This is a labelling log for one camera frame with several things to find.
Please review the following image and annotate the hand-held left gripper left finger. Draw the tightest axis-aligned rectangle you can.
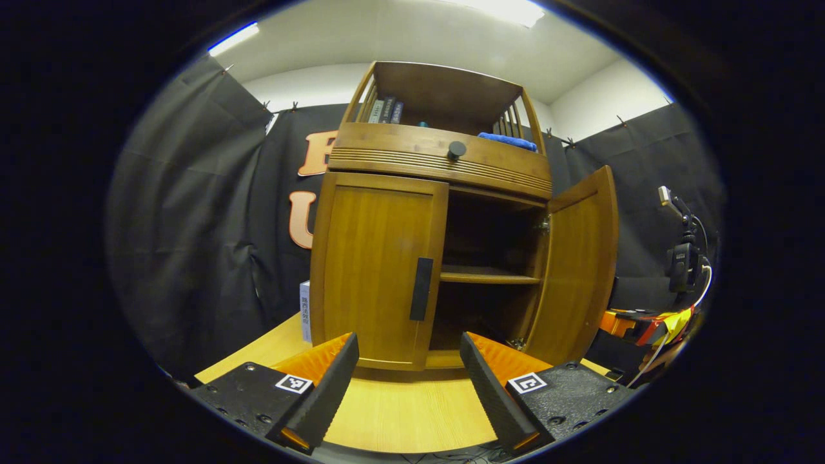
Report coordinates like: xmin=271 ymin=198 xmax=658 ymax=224
xmin=191 ymin=333 xmax=360 ymax=454

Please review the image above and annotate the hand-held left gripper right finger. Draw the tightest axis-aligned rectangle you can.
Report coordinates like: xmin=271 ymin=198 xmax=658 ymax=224
xmin=460 ymin=333 xmax=639 ymax=454

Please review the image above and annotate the wooden shoe cabinet door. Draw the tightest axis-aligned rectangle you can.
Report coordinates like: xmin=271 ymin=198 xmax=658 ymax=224
xmin=311 ymin=171 xmax=450 ymax=371
xmin=523 ymin=166 xmax=619 ymax=366

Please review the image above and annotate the wooden double-door shoe cabinet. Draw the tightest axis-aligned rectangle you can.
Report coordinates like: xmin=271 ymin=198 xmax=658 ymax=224
xmin=309 ymin=61 xmax=619 ymax=371

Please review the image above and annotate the wooden inner cabinet shelf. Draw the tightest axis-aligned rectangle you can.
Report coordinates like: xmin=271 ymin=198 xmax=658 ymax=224
xmin=440 ymin=266 xmax=541 ymax=285

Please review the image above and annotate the blue folded towel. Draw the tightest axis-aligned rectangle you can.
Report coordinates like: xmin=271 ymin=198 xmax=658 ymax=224
xmin=478 ymin=132 xmax=538 ymax=153

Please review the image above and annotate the black backdrop cloth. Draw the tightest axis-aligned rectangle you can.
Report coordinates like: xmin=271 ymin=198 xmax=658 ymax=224
xmin=106 ymin=55 xmax=726 ymax=381

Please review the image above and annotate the wooden drawer with black knob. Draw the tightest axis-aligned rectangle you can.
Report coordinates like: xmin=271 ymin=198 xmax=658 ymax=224
xmin=327 ymin=122 xmax=554 ymax=200

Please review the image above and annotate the ceiling light panel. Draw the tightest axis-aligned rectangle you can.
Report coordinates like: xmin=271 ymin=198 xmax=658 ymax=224
xmin=208 ymin=21 xmax=260 ymax=57

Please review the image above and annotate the white cable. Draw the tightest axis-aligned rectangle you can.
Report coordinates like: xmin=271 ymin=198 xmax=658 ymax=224
xmin=628 ymin=258 xmax=713 ymax=387

